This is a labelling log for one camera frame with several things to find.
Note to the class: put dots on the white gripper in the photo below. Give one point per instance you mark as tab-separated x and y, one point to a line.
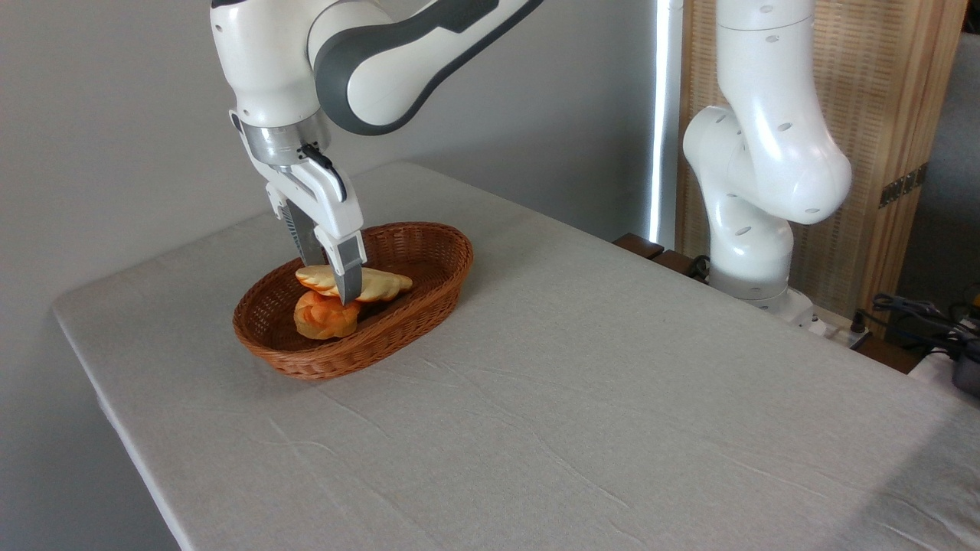
321	199

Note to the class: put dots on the pale braided bread loaf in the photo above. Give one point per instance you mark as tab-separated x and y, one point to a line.
383	285

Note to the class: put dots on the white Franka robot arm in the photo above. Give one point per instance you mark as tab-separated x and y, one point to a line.
766	153

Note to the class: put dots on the brown wicker oval basket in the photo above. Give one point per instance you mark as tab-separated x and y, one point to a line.
429	260

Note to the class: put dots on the orange round bun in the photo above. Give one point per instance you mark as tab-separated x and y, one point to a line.
321	317

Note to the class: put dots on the dark wooden block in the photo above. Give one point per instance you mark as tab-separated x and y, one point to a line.
638	245
677	262

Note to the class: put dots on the grey tablecloth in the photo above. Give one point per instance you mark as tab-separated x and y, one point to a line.
612	428

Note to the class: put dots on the wooden bamboo folding screen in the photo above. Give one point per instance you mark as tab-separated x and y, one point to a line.
880	115

